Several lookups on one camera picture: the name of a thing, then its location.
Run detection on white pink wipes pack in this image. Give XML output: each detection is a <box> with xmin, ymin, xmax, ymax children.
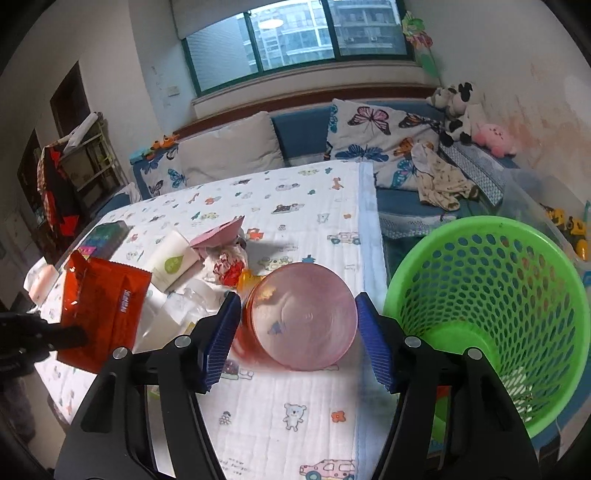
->
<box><xmin>23</xmin><ymin>258</ymin><xmax>61</xmax><ymax>305</ymax></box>

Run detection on small butterfly print pillow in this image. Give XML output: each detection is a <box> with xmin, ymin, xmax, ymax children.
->
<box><xmin>134</xmin><ymin>145</ymin><xmax>190</xmax><ymax>199</ymax></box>

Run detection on green framed window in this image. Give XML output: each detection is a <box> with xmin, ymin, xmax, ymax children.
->
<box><xmin>180</xmin><ymin>0</ymin><xmax>416</xmax><ymax>95</ymax></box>

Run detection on pink round plush toy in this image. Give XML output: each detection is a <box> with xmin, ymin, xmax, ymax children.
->
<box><xmin>473</xmin><ymin>122</ymin><xmax>518</xmax><ymax>158</ymax></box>

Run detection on clear plastic bottle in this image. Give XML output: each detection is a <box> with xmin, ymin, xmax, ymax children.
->
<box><xmin>166</xmin><ymin>281</ymin><xmax>227</xmax><ymax>324</ymax></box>

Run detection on pink plastic bowl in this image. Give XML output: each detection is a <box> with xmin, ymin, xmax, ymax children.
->
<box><xmin>233</xmin><ymin>264</ymin><xmax>358</xmax><ymax>372</ymax></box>

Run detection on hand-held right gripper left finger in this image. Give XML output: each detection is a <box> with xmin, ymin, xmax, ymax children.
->
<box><xmin>54</xmin><ymin>292</ymin><xmax>242</xmax><ymax>480</ymax></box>

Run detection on small orange plastic piece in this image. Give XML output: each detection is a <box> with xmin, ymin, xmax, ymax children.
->
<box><xmin>236</xmin><ymin>270</ymin><xmax>265</xmax><ymax>292</ymax></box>

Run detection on black white cow plush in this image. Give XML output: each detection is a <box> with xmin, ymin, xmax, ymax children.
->
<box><xmin>438</xmin><ymin>82</ymin><xmax>483</xmax><ymax>147</ymax></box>

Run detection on printed white blanket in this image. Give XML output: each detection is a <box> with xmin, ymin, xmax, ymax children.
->
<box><xmin>34</xmin><ymin>161</ymin><xmax>402</xmax><ymax>480</ymax></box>

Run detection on beige pillow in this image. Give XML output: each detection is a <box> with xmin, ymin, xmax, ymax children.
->
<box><xmin>178</xmin><ymin>111</ymin><xmax>284</xmax><ymax>188</ymax></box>

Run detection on pink wrapper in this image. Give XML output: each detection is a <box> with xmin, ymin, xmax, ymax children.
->
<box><xmin>190</xmin><ymin>216</ymin><xmax>245</xmax><ymax>250</ymax></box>

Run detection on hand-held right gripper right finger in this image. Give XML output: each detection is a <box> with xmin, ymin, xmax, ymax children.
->
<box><xmin>355</xmin><ymin>292</ymin><xmax>541</xmax><ymax>480</ymax></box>

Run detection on clear plastic storage box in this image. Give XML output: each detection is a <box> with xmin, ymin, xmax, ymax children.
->
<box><xmin>480</xmin><ymin>171</ymin><xmax>591</xmax><ymax>278</ymax></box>

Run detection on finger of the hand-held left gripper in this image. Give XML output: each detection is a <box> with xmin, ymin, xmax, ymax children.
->
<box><xmin>0</xmin><ymin>313</ymin><xmax>89</xmax><ymax>352</ymax></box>

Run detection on colourful paper flower decoration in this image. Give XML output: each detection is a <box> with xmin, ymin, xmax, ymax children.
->
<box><xmin>402</xmin><ymin>11</ymin><xmax>444</xmax><ymax>79</ymax></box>

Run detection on red white candy wrapper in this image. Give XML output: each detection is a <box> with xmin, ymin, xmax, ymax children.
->
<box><xmin>203</xmin><ymin>244</ymin><xmax>250</xmax><ymax>289</ymax></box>

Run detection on large butterfly print pillow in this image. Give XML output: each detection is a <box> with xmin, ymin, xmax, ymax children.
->
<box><xmin>325</xmin><ymin>98</ymin><xmax>446</xmax><ymax>190</ymax></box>

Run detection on red black hanging clothes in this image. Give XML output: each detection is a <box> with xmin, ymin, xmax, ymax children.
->
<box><xmin>37</xmin><ymin>143</ymin><xmax>79</xmax><ymax>236</ymax></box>

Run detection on green perforated plastic basket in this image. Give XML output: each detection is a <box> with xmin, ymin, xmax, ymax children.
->
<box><xmin>384</xmin><ymin>216</ymin><xmax>591</xmax><ymax>439</ymax></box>

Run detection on blue white patterned cushion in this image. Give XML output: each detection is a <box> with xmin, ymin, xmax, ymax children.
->
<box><xmin>438</xmin><ymin>141</ymin><xmax>506</xmax><ymax>206</ymax></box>

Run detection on dark colourful box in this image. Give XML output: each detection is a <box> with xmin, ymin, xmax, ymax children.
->
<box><xmin>78</xmin><ymin>222</ymin><xmax>129</xmax><ymax>261</ymax></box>

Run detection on beige patterned baby clothes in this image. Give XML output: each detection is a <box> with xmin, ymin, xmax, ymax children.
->
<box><xmin>411</xmin><ymin>143</ymin><xmax>481</xmax><ymax>212</ymax></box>

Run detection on red snack packet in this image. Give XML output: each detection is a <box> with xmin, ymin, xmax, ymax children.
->
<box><xmin>56</xmin><ymin>251</ymin><xmax>153</xmax><ymax>374</ymax></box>

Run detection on metal shelf rack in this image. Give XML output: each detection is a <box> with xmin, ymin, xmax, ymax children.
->
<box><xmin>58</xmin><ymin>113</ymin><xmax>130</xmax><ymax>208</ymax></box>

